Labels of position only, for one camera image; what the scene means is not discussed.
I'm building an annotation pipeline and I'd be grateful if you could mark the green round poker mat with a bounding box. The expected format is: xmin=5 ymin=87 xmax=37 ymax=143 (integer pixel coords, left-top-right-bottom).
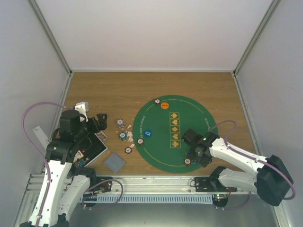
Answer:
xmin=133 ymin=95 xmax=216 ymax=174

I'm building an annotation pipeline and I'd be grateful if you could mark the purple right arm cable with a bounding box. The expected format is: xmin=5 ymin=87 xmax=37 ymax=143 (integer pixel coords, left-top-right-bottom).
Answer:
xmin=208 ymin=120 xmax=296 ymax=201

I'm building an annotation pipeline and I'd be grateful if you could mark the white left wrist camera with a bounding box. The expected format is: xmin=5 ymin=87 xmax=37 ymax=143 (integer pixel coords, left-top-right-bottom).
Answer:
xmin=74 ymin=102 xmax=89 ymax=118

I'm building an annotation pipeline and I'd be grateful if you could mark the grey ribbed card tray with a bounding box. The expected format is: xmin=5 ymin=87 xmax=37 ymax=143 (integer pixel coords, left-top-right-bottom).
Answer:
xmin=103 ymin=152 xmax=125 ymax=174

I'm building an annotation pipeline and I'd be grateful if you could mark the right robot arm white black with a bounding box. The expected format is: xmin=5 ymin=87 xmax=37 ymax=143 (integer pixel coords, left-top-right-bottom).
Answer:
xmin=181 ymin=129 xmax=296 ymax=206

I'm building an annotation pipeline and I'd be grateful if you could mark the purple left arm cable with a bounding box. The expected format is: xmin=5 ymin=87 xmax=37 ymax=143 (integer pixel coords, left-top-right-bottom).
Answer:
xmin=21 ymin=101 xmax=66 ymax=227

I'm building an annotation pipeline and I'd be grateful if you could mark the grey slotted cable duct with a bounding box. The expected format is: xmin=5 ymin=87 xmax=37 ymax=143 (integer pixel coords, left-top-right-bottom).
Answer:
xmin=84 ymin=194 xmax=213 ymax=205

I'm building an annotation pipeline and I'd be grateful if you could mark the teal green 50 chip stack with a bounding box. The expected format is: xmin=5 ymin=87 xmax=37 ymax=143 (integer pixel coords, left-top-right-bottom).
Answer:
xmin=119 ymin=131 xmax=127 ymax=141

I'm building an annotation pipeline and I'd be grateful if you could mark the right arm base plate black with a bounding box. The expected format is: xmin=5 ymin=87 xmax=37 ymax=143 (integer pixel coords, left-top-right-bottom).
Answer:
xmin=189 ymin=177 xmax=237 ymax=192

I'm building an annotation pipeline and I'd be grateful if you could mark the black aluminium poker case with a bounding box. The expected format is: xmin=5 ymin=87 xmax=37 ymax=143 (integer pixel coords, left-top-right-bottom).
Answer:
xmin=72 ymin=131 xmax=108 ymax=168

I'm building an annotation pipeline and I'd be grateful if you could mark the orange big blind button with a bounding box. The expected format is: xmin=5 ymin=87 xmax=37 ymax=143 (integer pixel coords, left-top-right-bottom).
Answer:
xmin=160 ymin=102 xmax=169 ymax=110

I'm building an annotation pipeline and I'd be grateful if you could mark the blue small blind button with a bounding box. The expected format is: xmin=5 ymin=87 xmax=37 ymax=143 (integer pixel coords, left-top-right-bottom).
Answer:
xmin=143 ymin=129 xmax=152 ymax=138

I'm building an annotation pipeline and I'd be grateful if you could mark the red black chip stack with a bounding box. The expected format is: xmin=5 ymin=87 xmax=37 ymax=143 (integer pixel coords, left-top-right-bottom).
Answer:
xmin=125 ymin=147 xmax=132 ymax=154

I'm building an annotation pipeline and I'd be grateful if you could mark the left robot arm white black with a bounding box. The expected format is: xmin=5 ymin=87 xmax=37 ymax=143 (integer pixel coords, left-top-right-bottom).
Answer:
xmin=20 ymin=109 xmax=107 ymax=227

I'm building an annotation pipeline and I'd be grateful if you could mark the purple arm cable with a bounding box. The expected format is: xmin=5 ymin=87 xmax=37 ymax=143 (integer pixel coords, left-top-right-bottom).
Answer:
xmin=21 ymin=101 xmax=66 ymax=227
xmin=208 ymin=120 xmax=296 ymax=201

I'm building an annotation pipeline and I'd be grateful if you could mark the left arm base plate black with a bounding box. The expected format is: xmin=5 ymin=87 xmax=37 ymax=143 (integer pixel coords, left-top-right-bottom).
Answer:
xmin=88 ymin=176 xmax=113 ymax=194

